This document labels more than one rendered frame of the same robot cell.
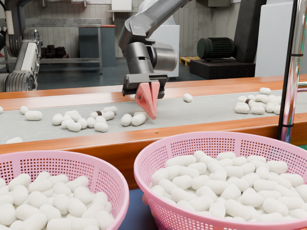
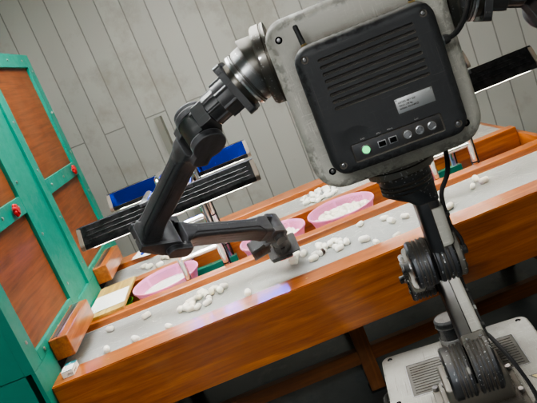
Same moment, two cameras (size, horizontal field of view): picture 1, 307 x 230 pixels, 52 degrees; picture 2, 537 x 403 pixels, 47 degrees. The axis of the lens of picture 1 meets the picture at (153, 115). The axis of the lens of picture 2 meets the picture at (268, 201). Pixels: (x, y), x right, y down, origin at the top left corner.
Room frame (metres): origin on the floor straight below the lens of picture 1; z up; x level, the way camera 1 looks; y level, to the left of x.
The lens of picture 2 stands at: (2.53, 0.61, 1.41)
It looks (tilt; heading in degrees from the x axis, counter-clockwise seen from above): 13 degrees down; 198
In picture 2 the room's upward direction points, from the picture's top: 22 degrees counter-clockwise
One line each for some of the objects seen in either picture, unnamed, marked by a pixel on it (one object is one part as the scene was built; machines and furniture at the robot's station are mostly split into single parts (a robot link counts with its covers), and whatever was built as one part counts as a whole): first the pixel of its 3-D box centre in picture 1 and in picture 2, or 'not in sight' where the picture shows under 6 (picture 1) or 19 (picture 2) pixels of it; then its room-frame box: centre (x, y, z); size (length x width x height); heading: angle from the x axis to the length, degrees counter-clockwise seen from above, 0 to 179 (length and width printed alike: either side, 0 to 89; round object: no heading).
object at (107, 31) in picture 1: (97, 44); not in sight; (7.66, 1.33, 0.43); 1.60 x 0.82 x 0.86; 8
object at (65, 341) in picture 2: not in sight; (73, 327); (0.93, -0.68, 0.83); 0.30 x 0.06 x 0.07; 18
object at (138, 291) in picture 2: not in sight; (169, 288); (0.52, -0.53, 0.72); 0.27 x 0.27 x 0.10
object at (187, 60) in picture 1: (204, 62); not in sight; (7.10, -1.16, 0.06); 1.35 x 0.93 x 0.12; 8
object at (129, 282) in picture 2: not in sight; (112, 298); (0.59, -0.73, 0.77); 0.33 x 0.15 x 0.01; 18
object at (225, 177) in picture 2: not in sight; (168, 203); (0.74, -0.28, 1.08); 0.62 x 0.08 x 0.07; 108
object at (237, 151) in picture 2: not in sight; (178, 174); (0.20, -0.45, 1.08); 0.62 x 0.08 x 0.07; 108
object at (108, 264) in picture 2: not in sight; (108, 263); (0.28, -0.89, 0.83); 0.30 x 0.06 x 0.07; 18
